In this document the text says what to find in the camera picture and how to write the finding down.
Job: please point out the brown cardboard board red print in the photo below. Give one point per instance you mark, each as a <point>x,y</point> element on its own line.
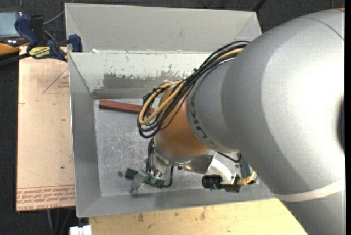
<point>44,124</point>

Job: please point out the black cylinder on white bracket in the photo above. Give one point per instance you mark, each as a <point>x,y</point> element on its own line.
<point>211,181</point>

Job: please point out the grey metal bin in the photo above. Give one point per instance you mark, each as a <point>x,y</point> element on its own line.
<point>123,146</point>

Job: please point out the dark green flat block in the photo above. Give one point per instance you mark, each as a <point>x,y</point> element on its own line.
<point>131,173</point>

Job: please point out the red-brown flat block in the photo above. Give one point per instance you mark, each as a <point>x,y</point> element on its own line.
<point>120,106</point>

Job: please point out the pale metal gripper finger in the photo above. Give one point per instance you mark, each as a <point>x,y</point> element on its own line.
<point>138,183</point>

